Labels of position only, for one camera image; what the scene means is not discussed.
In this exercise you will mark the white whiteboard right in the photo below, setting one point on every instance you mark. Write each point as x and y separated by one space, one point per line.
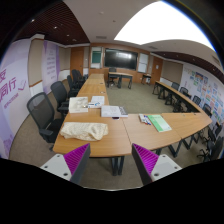
143 63

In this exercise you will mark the white paper stack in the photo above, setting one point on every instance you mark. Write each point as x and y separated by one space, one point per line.
96 102

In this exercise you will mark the black chair behind desk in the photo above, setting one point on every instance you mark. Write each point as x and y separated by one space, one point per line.
112 75

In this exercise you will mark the markers pack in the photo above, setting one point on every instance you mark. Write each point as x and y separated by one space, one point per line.
144 119

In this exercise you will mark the long wooden table row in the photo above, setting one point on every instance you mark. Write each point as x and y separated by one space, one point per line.
116 144

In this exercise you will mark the white book stack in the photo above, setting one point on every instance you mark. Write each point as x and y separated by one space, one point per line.
113 111

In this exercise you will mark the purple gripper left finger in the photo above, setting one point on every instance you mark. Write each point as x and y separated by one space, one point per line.
69 166

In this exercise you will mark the purple wall banner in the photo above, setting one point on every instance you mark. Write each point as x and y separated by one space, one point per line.
14 93

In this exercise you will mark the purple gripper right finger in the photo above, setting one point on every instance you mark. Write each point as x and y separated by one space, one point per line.
151 166

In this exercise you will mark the large black wall screen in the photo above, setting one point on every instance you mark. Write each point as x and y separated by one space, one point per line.
120 59

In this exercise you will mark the black chair right side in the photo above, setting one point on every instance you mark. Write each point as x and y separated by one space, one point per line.
214 144

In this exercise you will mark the cream crumpled towel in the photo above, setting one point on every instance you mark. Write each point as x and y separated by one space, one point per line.
84 131

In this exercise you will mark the wooden front desk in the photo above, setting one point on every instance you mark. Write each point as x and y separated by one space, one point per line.
126 76

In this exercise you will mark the black mesh office chair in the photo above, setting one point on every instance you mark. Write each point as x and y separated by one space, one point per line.
42 111

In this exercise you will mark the green booklet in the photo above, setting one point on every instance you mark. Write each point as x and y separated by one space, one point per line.
159 123

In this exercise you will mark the green notice board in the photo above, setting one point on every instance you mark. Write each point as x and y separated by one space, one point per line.
96 57

